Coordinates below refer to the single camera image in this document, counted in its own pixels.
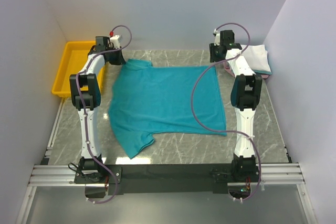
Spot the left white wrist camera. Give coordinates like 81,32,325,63
109,31,123,49

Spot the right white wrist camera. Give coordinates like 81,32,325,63
213,29,221,46

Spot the aluminium frame rail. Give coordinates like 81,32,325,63
17,94,316,223

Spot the black base bar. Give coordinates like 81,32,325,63
74,164,260,195

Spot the teal polo t shirt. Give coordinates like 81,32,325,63
108,59,226,158

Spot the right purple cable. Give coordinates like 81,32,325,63
192,22,263,201

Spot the yellow plastic bin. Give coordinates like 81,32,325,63
51,41,95,98

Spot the teal folded t shirt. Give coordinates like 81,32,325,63
253,70,272,75

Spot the white folded t shirt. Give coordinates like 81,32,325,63
243,45,271,72

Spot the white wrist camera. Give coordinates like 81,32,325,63
109,31,123,49
213,29,221,46

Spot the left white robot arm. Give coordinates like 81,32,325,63
69,32,125,183

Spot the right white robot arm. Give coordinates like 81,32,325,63
209,30,262,181

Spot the pink folded t shirt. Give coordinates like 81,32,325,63
223,62,269,80

